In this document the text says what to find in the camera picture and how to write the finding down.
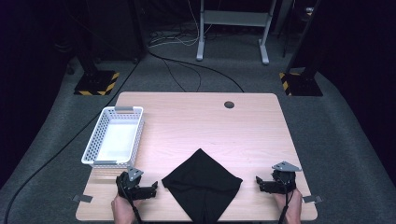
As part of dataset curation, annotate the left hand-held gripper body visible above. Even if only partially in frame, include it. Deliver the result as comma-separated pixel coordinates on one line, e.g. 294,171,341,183
115,166,153,201

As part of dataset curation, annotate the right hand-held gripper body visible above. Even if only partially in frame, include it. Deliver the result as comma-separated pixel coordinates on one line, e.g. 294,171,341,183
263,161,303,195

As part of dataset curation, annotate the black printed T-shirt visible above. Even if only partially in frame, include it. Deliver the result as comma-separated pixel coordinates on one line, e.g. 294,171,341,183
161,147,244,224

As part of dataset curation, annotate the person's right hand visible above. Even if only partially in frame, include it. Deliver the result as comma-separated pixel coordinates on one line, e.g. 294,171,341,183
273,188,304,224

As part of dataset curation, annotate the grey tape tab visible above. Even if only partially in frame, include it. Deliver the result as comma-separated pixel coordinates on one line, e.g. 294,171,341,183
72,194,94,203
302,194,324,204

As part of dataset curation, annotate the white perforated plastic basket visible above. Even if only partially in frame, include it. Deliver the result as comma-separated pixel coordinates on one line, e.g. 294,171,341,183
80,105,145,169

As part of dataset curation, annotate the black stand with striped base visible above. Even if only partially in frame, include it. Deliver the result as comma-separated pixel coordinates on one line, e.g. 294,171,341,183
278,0,324,97
73,46,120,97

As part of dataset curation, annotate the dark cabinet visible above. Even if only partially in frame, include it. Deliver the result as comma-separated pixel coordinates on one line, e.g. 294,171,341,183
85,0,148,63

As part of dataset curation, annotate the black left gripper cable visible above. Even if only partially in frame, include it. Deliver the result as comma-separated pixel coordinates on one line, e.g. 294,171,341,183
119,181,144,224

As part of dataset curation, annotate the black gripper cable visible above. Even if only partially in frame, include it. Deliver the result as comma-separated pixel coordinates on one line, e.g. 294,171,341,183
277,186,295,224
119,181,144,224

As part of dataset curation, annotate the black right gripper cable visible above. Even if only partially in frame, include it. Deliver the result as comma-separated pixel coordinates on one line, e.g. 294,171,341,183
277,186,295,224

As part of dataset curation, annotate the long black floor cable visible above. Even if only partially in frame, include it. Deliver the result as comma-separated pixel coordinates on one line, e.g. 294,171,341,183
3,60,142,224

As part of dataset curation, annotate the thin black floor cable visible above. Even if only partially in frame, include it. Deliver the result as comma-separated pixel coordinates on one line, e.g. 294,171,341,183
161,58,203,93

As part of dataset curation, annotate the thick black floor cable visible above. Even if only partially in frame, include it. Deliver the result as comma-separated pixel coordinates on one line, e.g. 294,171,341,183
148,50,246,93

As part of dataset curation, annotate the grey metal stand frame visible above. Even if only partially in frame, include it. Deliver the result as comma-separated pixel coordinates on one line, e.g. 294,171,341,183
195,0,277,65

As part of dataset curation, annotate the white floor cable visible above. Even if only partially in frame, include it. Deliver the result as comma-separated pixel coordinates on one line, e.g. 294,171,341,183
148,0,213,49

